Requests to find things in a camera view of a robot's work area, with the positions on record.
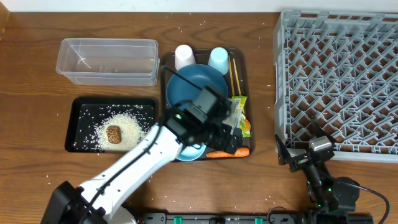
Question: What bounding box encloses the light blue bowl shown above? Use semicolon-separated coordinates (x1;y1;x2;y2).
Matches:
177;144;206;162

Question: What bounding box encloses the orange carrot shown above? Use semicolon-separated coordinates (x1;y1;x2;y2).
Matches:
206;147;250;159

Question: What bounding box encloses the white tissue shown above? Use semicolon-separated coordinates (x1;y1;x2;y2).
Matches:
223;105;239;128

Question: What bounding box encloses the clear plastic bin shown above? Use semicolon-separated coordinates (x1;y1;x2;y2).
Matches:
56;38;160;86

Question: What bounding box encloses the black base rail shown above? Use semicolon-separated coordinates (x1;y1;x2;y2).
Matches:
137;213;374;224

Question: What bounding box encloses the dark blue plate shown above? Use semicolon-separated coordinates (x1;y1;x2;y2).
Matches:
166;63;229;108

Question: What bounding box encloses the wooden chopstick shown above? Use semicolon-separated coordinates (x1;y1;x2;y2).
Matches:
233;58;241;95
228;56;234;96

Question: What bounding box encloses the brown mushroom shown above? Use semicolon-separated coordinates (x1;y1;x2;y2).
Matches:
106;126;122;144

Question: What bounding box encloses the green snack wrapper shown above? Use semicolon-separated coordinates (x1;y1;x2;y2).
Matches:
232;95;251;137

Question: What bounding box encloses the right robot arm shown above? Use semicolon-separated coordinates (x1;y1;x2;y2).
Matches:
275;123;359;223

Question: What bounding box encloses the brown serving tray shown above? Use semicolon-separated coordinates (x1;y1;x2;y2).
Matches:
159;47;256;162

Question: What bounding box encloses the light blue cup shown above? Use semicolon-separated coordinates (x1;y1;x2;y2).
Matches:
208;47;229;75

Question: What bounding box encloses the wooden chopstick right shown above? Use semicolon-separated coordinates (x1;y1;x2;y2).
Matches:
233;58;241;95

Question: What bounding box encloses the white cup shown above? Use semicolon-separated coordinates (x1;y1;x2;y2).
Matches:
175;44;196;70

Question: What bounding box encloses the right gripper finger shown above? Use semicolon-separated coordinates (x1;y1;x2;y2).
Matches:
275;134;291;165
312;122;336;143

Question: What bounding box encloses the black tray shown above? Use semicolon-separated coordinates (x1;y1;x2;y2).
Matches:
65;96;157;153

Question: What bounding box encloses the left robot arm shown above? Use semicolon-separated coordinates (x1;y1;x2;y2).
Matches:
42;86;240;223

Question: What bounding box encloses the grey dishwasher rack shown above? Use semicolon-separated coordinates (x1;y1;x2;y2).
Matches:
274;10;397;163

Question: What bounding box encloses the pile of rice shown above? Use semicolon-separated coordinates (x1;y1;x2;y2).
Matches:
93;113;146;152

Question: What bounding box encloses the wooden chopstick left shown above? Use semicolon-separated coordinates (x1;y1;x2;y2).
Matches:
228;56;234;96

